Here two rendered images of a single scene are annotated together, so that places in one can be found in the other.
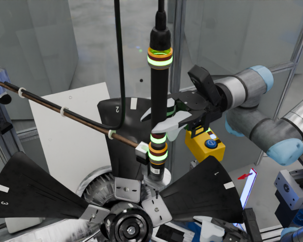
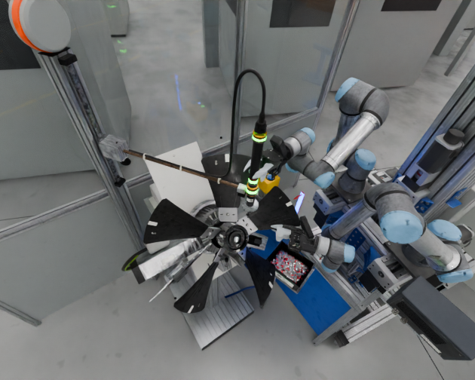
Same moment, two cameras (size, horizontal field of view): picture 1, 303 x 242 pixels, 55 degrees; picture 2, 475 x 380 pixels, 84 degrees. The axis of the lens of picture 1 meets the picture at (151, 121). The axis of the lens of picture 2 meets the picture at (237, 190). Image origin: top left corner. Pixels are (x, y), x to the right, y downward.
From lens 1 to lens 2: 0.36 m
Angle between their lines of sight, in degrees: 12
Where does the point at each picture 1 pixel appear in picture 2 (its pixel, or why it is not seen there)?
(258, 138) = (308, 173)
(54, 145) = (167, 191)
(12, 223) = (151, 246)
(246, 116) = (300, 160)
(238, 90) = (296, 146)
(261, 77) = (308, 136)
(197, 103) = (275, 157)
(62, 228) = (185, 245)
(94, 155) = (195, 194)
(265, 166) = (301, 187)
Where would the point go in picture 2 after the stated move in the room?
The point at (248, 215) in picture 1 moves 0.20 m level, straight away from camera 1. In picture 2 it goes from (303, 220) to (311, 190)
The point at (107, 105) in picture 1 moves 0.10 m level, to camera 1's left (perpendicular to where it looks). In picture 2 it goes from (208, 160) to (184, 163)
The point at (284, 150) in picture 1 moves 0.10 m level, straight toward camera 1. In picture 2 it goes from (324, 179) to (319, 197)
